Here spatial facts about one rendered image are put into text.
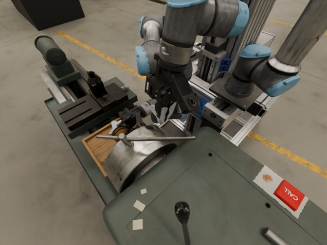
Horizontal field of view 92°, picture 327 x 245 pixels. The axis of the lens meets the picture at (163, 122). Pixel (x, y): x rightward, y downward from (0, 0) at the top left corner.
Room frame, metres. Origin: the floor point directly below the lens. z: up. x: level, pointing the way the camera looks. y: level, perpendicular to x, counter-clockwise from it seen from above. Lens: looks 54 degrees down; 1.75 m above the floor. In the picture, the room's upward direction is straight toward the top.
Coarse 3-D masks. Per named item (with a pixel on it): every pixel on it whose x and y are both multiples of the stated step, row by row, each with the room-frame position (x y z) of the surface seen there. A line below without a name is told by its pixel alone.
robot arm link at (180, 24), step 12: (168, 0) 0.36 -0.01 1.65; (180, 0) 0.34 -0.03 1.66; (192, 0) 0.33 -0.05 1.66; (204, 0) 0.34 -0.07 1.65; (168, 12) 0.35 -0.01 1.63; (180, 12) 0.33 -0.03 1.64; (192, 12) 0.33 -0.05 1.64; (204, 12) 0.34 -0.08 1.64; (168, 24) 0.34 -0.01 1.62; (180, 24) 0.33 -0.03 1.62; (192, 24) 0.33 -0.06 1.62; (204, 24) 0.34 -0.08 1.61; (168, 36) 0.33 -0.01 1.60; (180, 36) 0.32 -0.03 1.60; (192, 36) 0.33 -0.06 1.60
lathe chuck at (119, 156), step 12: (132, 132) 0.33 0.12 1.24; (144, 132) 0.33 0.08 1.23; (156, 132) 0.35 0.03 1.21; (120, 144) 0.28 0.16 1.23; (144, 144) 0.27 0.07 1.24; (108, 156) 0.25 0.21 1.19; (120, 156) 0.24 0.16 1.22; (132, 156) 0.23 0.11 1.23; (108, 168) 0.21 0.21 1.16; (120, 168) 0.20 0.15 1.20
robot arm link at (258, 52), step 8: (248, 48) 0.67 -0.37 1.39; (256, 48) 0.67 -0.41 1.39; (264, 48) 0.66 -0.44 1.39; (240, 56) 0.66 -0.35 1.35; (248, 56) 0.63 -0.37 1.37; (256, 56) 0.61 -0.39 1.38; (264, 56) 0.61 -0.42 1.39; (240, 64) 0.64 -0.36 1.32; (248, 64) 0.61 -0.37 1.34; (256, 64) 0.59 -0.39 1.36; (240, 72) 0.63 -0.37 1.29; (248, 72) 0.59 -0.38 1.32; (248, 80) 0.61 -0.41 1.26
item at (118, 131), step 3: (120, 126) 0.44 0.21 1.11; (123, 126) 0.45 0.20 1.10; (114, 129) 0.42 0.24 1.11; (117, 129) 0.42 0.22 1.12; (120, 129) 0.42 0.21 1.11; (123, 129) 0.42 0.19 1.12; (126, 129) 0.43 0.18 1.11; (114, 132) 0.41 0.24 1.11; (117, 132) 0.40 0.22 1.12; (120, 132) 0.40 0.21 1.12; (123, 132) 0.40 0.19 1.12; (114, 135) 0.40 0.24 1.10; (117, 135) 0.39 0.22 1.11; (117, 141) 0.36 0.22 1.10
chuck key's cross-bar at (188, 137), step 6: (102, 138) 0.27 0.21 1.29; (108, 138) 0.27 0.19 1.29; (114, 138) 0.27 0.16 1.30; (126, 138) 0.26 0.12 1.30; (132, 138) 0.26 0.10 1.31; (138, 138) 0.26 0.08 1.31; (144, 138) 0.25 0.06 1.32; (150, 138) 0.25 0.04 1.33; (156, 138) 0.24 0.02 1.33; (162, 138) 0.24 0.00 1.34; (168, 138) 0.24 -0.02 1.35; (174, 138) 0.23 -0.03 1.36; (180, 138) 0.23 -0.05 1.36; (186, 138) 0.23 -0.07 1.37; (192, 138) 0.22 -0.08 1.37
